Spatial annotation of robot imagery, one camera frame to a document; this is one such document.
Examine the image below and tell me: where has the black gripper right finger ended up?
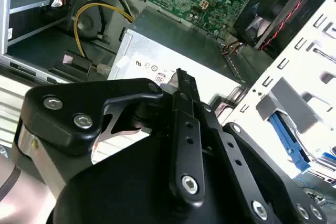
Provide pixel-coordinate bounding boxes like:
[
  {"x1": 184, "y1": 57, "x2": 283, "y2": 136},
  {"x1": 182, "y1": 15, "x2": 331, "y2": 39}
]
[{"x1": 198, "y1": 102, "x2": 328, "y2": 224}]

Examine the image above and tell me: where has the hard disk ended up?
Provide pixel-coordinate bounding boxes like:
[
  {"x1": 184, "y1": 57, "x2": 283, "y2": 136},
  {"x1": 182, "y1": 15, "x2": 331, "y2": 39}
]
[{"x1": 269, "y1": 110, "x2": 336, "y2": 180}]

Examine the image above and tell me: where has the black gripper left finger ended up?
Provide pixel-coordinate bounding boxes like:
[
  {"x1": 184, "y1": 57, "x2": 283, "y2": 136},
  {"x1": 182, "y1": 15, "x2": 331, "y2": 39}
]
[{"x1": 16, "y1": 68, "x2": 207, "y2": 205}]

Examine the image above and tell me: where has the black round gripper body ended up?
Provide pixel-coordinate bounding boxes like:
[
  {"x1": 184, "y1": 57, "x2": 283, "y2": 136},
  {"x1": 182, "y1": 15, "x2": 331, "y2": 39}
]
[{"x1": 46, "y1": 103, "x2": 263, "y2": 224}]

